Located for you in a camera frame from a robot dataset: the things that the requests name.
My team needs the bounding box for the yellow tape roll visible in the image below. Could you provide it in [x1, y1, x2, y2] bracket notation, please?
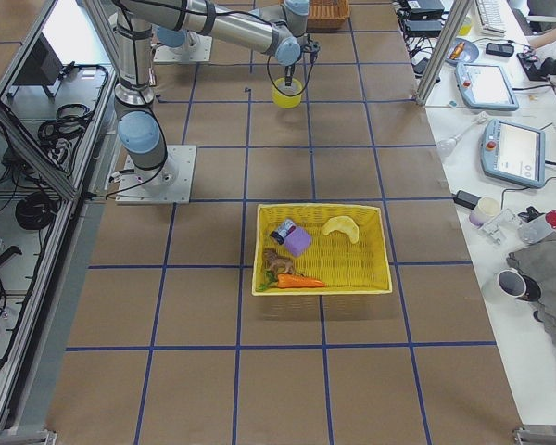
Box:
[272, 77, 303, 109]

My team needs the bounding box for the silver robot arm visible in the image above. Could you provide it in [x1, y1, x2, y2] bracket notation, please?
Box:
[83, 1, 310, 193]
[155, 25, 199, 54]

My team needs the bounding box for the brown wicker basket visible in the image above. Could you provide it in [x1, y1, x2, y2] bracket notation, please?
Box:
[307, 0, 350, 32]

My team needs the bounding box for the black power brick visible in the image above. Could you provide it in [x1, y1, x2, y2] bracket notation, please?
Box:
[399, 19, 443, 37]

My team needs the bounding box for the yellow banana toy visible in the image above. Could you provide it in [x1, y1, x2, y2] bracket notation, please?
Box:
[322, 215, 360, 244]

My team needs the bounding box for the purple foam block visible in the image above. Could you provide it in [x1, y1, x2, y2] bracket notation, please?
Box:
[284, 226, 312, 258]

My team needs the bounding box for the light bulb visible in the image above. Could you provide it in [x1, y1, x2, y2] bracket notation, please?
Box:
[436, 111, 488, 159]

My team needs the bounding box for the blue plate with object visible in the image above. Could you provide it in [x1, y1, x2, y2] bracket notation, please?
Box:
[445, 37, 480, 65]

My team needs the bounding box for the yellow plastic basket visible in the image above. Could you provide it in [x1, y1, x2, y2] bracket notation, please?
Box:
[251, 203, 393, 296]

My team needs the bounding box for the brown toy lion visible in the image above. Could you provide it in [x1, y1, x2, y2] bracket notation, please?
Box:
[262, 248, 296, 275]

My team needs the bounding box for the far teach pendant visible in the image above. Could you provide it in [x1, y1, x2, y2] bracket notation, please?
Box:
[455, 62, 519, 111]

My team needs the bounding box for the teach pendant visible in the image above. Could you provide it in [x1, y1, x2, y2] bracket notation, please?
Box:
[455, 62, 519, 111]
[480, 119, 546, 188]

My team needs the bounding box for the orange toy carrot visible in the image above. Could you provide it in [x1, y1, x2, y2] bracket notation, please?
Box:
[257, 273, 326, 292]

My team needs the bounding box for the black power adapter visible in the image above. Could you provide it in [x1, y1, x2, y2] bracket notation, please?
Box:
[452, 190, 481, 210]

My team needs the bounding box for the near teach pendant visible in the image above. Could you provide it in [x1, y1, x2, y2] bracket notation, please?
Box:
[480, 119, 546, 188]

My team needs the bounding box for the lavender candle jar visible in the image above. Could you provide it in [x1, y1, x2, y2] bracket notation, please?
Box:
[469, 197, 500, 227]

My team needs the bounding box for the clear plastic packaging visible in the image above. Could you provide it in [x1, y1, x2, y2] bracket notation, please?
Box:
[479, 209, 523, 245]

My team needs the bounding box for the red capped clear bottle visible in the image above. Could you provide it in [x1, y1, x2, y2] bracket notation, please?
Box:
[518, 210, 556, 244]

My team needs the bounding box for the white mug dark inside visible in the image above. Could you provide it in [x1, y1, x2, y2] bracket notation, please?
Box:
[496, 269, 542, 302]

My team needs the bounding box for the aluminium frame post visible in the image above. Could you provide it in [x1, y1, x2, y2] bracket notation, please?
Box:
[415, 0, 472, 106]

